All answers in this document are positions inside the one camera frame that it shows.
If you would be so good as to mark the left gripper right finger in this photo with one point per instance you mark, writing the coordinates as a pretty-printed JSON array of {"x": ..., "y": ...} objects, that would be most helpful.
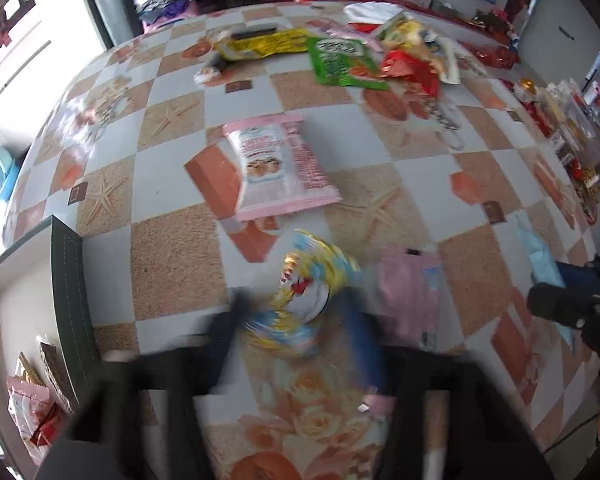
[{"x": 445, "y": 417}]

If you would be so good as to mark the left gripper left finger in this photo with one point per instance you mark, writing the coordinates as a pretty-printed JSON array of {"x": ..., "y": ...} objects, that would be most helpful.
[{"x": 105, "y": 439}]

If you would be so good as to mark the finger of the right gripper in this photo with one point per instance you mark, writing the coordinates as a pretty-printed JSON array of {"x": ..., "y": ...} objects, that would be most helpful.
[{"x": 583, "y": 303}]

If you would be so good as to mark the light blue snack packet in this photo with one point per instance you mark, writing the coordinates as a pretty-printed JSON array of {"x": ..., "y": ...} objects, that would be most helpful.
[{"x": 546, "y": 298}]

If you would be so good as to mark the plain pink snack packet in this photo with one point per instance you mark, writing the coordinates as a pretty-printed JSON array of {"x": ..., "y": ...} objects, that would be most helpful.
[{"x": 409, "y": 283}]

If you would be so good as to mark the gold blue snack packet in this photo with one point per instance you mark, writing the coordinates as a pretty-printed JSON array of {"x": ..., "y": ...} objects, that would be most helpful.
[{"x": 313, "y": 272}]

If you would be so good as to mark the pink printed snack bag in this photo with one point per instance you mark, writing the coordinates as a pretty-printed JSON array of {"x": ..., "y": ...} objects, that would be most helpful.
[{"x": 280, "y": 173}]

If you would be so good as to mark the brown gold snack packet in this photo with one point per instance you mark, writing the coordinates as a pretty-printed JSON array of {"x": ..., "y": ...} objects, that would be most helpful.
[{"x": 56, "y": 373}]

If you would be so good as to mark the red tray of items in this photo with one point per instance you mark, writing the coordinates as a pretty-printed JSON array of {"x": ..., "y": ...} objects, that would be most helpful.
[{"x": 570, "y": 121}]

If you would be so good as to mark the red gift boxes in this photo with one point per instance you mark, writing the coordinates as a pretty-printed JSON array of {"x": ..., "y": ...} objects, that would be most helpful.
[{"x": 495, "y": 57}]

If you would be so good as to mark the blue plastic basin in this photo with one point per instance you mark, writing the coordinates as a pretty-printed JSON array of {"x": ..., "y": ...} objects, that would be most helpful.
[{"x": 9, "y": 172}]

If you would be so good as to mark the red snack packet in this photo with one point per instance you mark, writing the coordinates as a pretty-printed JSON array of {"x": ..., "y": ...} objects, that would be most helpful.
[{"x": 416, "y": 76}]

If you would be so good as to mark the large bread snack bag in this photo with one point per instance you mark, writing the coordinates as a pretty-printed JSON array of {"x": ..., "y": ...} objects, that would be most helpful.
[{"x": 404, "y": 32}]

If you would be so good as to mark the green snack packet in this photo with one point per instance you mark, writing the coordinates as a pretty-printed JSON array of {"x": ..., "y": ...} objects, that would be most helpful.
[{"x": 344, "y": 63}]

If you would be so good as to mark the yellow snack packet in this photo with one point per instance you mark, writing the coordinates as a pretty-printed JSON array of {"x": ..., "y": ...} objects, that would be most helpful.
[{"x": 289, "y": 41}]

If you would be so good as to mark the black remote control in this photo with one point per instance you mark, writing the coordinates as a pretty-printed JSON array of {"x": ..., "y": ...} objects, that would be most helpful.
[{"x": 253, "y": 31}]

